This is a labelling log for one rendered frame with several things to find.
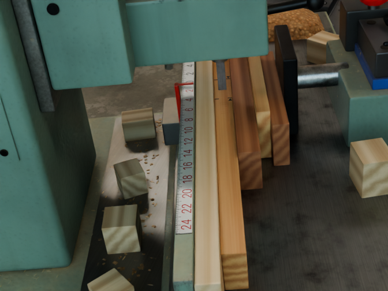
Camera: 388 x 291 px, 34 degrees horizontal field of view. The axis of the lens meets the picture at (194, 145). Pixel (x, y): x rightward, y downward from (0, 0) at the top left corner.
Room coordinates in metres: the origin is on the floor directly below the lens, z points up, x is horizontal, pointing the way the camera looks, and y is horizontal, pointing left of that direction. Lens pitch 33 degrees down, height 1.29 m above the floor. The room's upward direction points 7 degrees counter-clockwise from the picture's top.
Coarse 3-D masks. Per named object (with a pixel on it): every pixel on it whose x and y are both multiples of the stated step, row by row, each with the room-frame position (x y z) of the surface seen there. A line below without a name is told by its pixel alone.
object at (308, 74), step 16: (288, 32) 0.64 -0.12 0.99; (288, 48) 0.60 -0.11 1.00; (288, 64) 0.58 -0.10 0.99; (320, 64) 0.62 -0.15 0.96; (336, 64) 0.62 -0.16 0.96; (288, 80) 0.58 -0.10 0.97; (304, 80) 0.61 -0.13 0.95; (320, 80) 0.61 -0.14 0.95; (336, 80) 0.61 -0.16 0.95; (288, 96) 0.58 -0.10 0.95; (288, 112) 0.58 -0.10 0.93
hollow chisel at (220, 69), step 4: (216, 64) 0.61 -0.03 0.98; (220, 64) 0.61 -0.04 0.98; (224, 64) 0.61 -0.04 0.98; (220, 68) 0.61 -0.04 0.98; (224, 68) 0.61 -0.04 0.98; (220, 72) 0.61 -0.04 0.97; (224, 72) 0.61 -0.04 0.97; (220, 76) 0.61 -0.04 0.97; (224, 76) 0.61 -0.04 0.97; (220, 80) 0.61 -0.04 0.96; (224, 80) 0.61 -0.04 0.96; (220, 84) 0.61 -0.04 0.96; (224, 84) 0.61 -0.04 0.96; (220, 88) 0.61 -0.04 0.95; (224, 88) 0.61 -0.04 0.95
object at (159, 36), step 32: (128, 0) 0.60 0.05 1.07; (160, 0) 0.59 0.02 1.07; (192, 0) 0.59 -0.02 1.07; (224, 0) 0.58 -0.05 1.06; (256, 0) 0.58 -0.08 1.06; (160, 32) 0.59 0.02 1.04; (192, 32) 0.59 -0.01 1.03; (224, 32) 0.58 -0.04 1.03; (256, 32) 0.58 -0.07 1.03; (160, 64) 0.59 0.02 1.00
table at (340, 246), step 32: (320, 96) 0.66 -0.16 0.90; (320, 128) 0.59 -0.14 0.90; (320, 160) 0.53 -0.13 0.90; (256, 192) 0.49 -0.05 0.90; (288, 192) 0.49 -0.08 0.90; (320, 192) 0.48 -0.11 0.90; (352, 192) 0.47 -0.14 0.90; (256, 224) 0.45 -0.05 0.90; (288, 224) 0.44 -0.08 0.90; (320, 224) 0.43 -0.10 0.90; (352, 224) 0.43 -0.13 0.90; (384, 224) 0.42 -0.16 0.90; (256, 256) 0.40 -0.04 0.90; (288, 256) 0.40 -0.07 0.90; (320, 256) 0.39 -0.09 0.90; (352, 256) 0.39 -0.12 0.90; (384, 256) 0.39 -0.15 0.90; (256, 288) 0.37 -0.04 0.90; (288, 288) 0.36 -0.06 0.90; (320, 288) 0.36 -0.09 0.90; (352, 288) 0.36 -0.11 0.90; (384, 288) 0.35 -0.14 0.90
